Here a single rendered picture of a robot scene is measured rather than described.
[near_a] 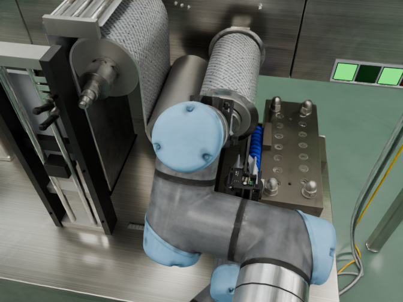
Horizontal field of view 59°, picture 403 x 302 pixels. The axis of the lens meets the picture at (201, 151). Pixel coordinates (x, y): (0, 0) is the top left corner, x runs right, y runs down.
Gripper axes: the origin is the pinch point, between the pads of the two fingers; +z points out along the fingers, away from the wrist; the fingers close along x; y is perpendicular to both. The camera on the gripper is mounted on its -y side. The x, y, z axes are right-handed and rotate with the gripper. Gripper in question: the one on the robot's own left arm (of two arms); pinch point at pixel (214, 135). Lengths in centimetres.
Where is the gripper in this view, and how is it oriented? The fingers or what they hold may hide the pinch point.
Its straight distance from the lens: 72.2
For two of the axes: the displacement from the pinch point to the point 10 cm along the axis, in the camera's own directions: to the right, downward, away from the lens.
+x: -9.8, -1.3, 1.2
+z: 1.4, -1.1, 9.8
